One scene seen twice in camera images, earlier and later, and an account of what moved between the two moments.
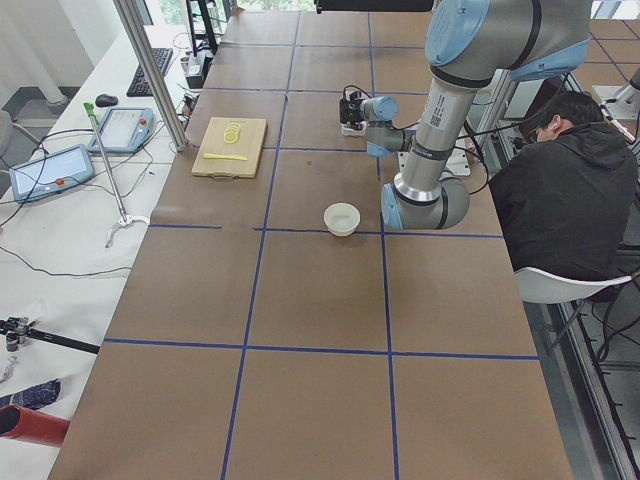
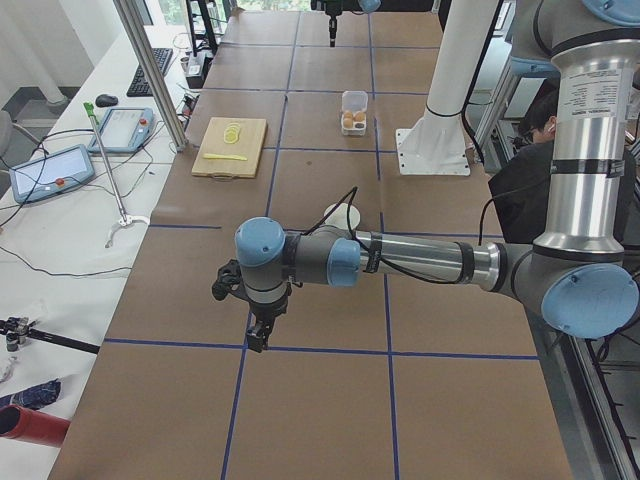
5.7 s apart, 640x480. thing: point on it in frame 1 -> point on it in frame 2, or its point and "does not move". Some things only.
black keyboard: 140,85 does not move
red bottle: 28,425 does not move
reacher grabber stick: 124,219 does not move
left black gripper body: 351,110 -> 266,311
